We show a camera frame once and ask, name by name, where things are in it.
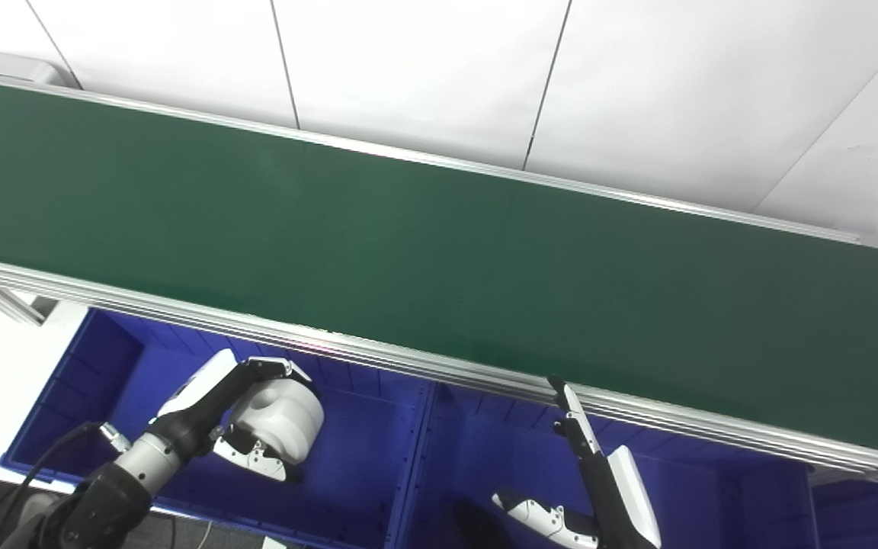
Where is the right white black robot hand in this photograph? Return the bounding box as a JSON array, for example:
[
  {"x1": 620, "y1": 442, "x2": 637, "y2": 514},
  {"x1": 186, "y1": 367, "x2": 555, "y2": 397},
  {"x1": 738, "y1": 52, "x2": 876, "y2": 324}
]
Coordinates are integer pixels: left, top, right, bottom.
[{"x1": 492, "y1": 375, "x2": 662, "y2": 549}]

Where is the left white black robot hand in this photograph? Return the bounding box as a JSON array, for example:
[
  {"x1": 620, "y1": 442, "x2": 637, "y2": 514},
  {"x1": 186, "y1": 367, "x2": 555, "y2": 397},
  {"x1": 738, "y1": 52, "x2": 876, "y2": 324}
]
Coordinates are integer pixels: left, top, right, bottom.
[{"x1": 151, "y1": 349, "x2": 314, "y2": 483}]

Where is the blue plastic bin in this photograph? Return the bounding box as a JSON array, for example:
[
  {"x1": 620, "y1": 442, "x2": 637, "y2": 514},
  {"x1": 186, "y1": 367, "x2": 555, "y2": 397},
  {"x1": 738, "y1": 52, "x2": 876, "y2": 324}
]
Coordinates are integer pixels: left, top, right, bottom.
[
  {"x1": 397, "y1": 381, "x2": 815, "y2": 549},
  {"x1": 0, "y1": 307, "x2": 437, "y2": 549},
  {"x1": 809, "y1": 286, "x2": 878, "y2": 549}
]

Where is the aluminium conveyor support leg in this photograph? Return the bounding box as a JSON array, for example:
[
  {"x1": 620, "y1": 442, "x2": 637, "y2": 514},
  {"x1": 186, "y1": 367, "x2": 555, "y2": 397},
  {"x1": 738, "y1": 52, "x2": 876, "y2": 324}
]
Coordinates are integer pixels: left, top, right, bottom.
[{"x1": 0, "y1": 278, "x2": 60, "y2": 326}]

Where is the green conveyor belt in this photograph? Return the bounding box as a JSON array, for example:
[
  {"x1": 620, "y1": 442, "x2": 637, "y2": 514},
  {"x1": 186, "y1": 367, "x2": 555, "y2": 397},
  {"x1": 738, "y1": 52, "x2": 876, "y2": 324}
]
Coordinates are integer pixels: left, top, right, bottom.
[{"x1": 0, "y1": 67, "x2": 878, "y2": 483}]

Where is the grey conveyor end cover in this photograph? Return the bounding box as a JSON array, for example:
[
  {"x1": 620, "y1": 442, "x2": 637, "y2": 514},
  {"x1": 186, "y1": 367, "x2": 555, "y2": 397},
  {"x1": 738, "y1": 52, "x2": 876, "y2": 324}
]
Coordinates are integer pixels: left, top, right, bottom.
[{"x1": 0, "y1": 50, "x2": 72, "y2": 87}]

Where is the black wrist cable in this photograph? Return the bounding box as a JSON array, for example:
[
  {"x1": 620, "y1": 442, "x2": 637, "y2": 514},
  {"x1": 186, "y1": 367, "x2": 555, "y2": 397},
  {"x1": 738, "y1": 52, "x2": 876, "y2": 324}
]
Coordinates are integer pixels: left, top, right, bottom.
[{"x1": 0, "y1": 421, "x2": 132, "y2": 549}]

